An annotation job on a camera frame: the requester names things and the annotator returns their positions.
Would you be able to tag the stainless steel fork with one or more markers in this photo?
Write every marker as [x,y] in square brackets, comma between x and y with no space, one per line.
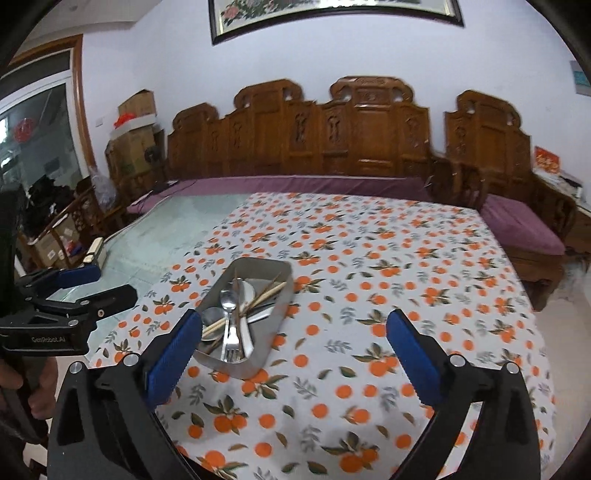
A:
[230,302]

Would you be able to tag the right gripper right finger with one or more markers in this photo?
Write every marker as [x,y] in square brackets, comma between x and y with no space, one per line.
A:
[420,356]

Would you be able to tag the orange print tablecloth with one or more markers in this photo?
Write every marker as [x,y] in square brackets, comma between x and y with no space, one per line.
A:
[331,401]

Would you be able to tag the purple armchair cushion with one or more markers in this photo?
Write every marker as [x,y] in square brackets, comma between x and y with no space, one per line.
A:
[515,225]

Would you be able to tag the metal rectangular tray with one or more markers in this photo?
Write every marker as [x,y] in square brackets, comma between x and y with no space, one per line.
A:
[242,314]

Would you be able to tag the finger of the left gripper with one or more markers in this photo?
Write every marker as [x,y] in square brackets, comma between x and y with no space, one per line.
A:
[61,278]
[92,308]

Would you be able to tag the stacked cardboard boxes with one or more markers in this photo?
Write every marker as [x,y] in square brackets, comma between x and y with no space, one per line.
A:
[133,151]

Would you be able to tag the light wooden chopstick in tray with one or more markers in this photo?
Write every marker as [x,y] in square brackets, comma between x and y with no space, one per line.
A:
[250,299]

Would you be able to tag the stainless steel spoon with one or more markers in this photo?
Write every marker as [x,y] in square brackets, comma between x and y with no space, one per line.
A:
[229,302]

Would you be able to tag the carved wooden armchair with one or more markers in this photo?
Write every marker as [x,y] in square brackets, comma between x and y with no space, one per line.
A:
[489,153]

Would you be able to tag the dark wooden chopstick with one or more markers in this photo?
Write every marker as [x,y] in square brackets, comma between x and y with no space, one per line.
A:
[239,348]
[272,288]

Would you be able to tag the glass door with wood frame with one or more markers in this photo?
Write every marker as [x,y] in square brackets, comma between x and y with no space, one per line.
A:
[45,145]

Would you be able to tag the white plastic knife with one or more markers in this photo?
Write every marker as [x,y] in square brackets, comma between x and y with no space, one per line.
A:
[257,316]

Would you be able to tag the framed flower painting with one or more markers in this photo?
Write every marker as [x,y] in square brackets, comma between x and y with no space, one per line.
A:
[229,19]

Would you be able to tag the wooden chair at left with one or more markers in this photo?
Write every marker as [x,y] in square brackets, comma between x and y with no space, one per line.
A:
[64,242]

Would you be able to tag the wooden side table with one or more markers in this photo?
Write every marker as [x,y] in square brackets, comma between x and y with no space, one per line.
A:
[563,215]

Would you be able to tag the white plastic soup spoon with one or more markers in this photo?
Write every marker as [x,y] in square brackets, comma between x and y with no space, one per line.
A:
[246,293]

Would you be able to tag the carved wooden sofa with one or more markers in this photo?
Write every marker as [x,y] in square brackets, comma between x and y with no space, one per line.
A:
[370,127]

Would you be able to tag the grey wall electrical box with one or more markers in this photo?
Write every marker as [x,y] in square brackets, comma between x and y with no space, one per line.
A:
[581,82]

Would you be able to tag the red greeting card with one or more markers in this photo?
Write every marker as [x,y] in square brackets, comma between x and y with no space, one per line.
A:
[546,161]

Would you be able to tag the purple sofa cushion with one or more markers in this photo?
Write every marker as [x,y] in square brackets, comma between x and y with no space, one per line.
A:
[409,188]

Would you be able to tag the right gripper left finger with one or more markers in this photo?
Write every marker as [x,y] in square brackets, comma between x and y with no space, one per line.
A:
[167,356]

